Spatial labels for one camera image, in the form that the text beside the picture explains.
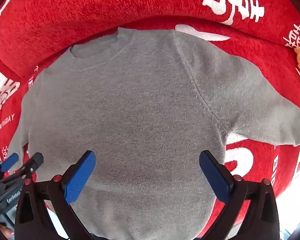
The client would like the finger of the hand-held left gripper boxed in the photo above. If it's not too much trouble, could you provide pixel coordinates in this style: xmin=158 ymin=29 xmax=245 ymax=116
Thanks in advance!
xmin=0 ymin=153 xmax=19 ymax=181
xmin=0 ymin=152 xmax=44 ymax=183

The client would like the grey sweater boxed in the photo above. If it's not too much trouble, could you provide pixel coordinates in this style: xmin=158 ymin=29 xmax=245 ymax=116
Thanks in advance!
xmin=7 ymin=27 xmax=300 ymax=239

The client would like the red printed sofa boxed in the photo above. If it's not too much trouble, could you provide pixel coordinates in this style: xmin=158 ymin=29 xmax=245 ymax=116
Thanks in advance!
xmin=0 ymin=0 xmax=300 ymax=240

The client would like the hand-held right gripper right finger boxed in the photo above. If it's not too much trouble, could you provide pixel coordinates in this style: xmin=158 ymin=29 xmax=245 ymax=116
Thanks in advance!
xmin=199 ymin=150 xmax=280 ymax=240

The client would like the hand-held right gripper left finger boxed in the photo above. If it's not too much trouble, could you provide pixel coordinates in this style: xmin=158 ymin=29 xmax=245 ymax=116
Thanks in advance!
xmin=14 ymin=150 xmax=97 ymax=240

